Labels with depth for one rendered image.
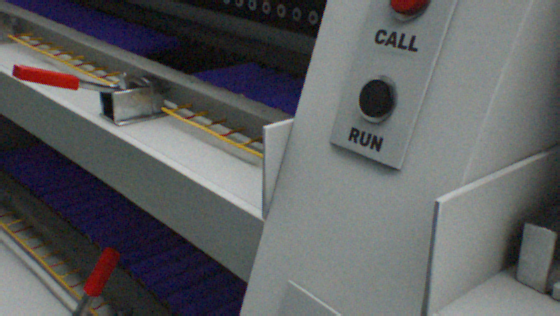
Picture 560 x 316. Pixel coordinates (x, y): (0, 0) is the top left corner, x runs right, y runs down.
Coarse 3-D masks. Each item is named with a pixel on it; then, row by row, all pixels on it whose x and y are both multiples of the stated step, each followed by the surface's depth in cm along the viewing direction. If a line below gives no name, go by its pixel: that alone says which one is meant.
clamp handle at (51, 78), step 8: (16, 64) 39; (16, 72) 38; (24, 72) 38; (32, 72) 38; (40, 72) 39; (48, 72) 39; (56, 72) 40; (24, 80) 38; (32, 80) 39; (40, 80) 39; (48, 80) 39; (56, 80) 40; (64, 80) 40; (72, 80) 40; (80, 80) 41; (120, 80) 43; (128, 80) 43; (64, 88) 40; (72, 88) 40; (88, 88) 41; (96, 88) 41; (104, 88) 42; (112, 88) 42; (120, 88) 43; (128, 88) 43
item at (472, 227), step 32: (544, 160) 26; (480, 192) 24; (512, 192) 25; (544, 192) 27; (448, 224) 23; (480, 224) 24; (512, 224) 26; (544, 224) 25; (448, 256) 24; (480, 256) 25; (512, 256) 27; (544, 256) 25; (448, 288) 24; (480, 288) 26; (512, 288) 26; (544, 288) 26
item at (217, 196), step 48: (144, 0) 71; (0, 48) 61; (288, 48) 55; (0, 96) 56; (48, 96) 48; (96, 96) 49; (96, 144) 44; (144, 144) 40; (192, 144) 40; (144, 192) 40; (192, 192) 35; (240, 192) 33; (192, 240) 37; (240, 240) 33
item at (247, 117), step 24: (0, 0) 70; (24, 24) 63; (48, 24) 60; (72, 48) 56; (96, 48) 53; (120, 72) 51; (144, 72) 48; (168, 72) 47; (168, 96) 46; (192, 96) 43; (216, 96) 42; (240, 96) 42; (216, 120) 42; (240, 120) 40; (264, 120) 38; (240, 144) 37
